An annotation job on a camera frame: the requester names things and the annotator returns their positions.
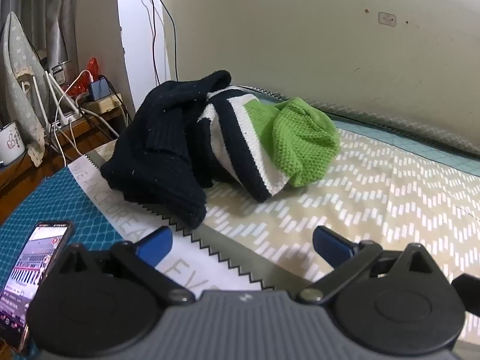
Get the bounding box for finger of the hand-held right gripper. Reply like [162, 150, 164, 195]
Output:
[451, 274, 480, 311]

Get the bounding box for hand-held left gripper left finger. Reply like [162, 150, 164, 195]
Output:
[62, 227, 196, 306]

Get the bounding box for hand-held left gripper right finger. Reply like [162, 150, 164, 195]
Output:
[298, 226, 447, 306]

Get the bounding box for navy green white knit sweater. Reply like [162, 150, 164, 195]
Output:
[100, 70, 341, 229]

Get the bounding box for beige teal patterned bedsheet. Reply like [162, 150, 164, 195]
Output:
[0, 84, 480, 346]

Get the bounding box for smartphone with lit screen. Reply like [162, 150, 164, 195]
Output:
[0, 220, 74, 353]

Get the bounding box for wooden side table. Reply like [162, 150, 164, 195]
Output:
[0, 94, 130, 199]

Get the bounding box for blue charger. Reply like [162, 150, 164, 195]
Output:
[89, 79, 113, 102]

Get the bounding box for white enamel mug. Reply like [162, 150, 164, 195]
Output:
[0, 121, 26, 167]

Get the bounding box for red plastic object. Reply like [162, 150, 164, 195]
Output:
[75, 57, 104, 96]

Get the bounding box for metal pot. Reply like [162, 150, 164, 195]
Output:
[50, 60, 76, 87]

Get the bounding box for grey floral cloth cover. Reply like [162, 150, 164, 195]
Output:
[0, 11, 47, 167]

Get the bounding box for grey curtain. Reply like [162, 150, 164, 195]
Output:
[0, 0, 79, 76]

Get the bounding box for black wall cable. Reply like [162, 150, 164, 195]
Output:
[140, 0, 158, 85]
[144, 0, 179, 81]

